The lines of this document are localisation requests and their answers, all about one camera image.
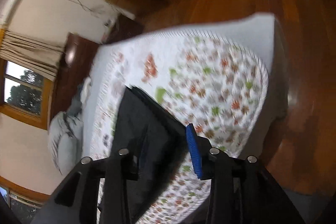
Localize black pants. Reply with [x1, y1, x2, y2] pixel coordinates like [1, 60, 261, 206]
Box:
[100, 87, 187, 223]

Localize floral quilted bedspread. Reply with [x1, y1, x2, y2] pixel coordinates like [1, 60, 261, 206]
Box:
[89, 31, 270, 224]

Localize grey pillow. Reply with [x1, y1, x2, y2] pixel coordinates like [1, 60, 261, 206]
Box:
[48, 111, 83, 176]

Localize dark grey crumpled garment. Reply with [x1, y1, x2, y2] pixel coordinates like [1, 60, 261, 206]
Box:
[67, 84, 84, 119]

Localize white folded cloth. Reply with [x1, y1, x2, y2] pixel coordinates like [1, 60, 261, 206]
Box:
[80, 77, 91, 105]

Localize dark wooden headboard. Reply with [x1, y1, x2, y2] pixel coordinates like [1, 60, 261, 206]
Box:
[49, 33, 100, 119]

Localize wooden framed window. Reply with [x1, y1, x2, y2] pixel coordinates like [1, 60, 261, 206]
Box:
[1, 59, 54, 130]

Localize light blue bed sheet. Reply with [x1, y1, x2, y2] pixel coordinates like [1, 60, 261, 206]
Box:
[81, 12, 276, 159]

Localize beige curtain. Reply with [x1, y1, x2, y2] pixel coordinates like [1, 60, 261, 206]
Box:
[1, 29, 64, 81]

